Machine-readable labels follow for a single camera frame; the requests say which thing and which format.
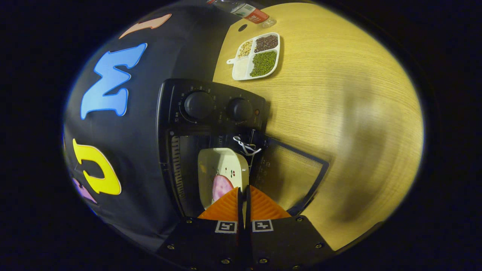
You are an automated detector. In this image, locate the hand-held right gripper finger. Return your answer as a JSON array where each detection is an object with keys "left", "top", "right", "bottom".
[
  {"left": 156, "top": 186, "right": 246, "bottom": 271},
  {"left": 245, "top": 184, "right": 336, "bottom": 271}
]

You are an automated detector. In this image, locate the pink ham slice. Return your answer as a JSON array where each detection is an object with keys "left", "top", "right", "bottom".
[{"left": 212, "top": 174, "right": 235, "bottom": 203}]

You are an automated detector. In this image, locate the square cream plate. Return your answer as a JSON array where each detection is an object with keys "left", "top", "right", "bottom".
[{"left": 198, "top": 148, "right": 250, "bottom": 210}]

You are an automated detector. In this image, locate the black electric oven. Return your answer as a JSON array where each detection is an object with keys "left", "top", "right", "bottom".
[{"left": 156, "top": 78, "right": 330, "bottom": 219}]

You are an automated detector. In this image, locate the black oven knob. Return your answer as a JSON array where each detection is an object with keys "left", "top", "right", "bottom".
[
  {"left": 229, "top": 97, "right": 254, "bottom": 122},
  {"left": 183, "top": 91, "right": 215, "bottom": 120}
]

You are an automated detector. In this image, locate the white divided tray of beans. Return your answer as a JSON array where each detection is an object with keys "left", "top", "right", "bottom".
[{"left": 226, "top": 32, "right": 281, "bottom": 81}]

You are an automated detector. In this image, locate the clear bottle with red label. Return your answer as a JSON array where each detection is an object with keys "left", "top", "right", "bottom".
[{"left": 207, "top": 0, "right": 277, "bottom": 29}]

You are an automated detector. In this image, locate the white cord loop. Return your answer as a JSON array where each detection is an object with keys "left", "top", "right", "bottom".
[{"left": 232, "top": 135, "right": 262, "bottom": 157}]

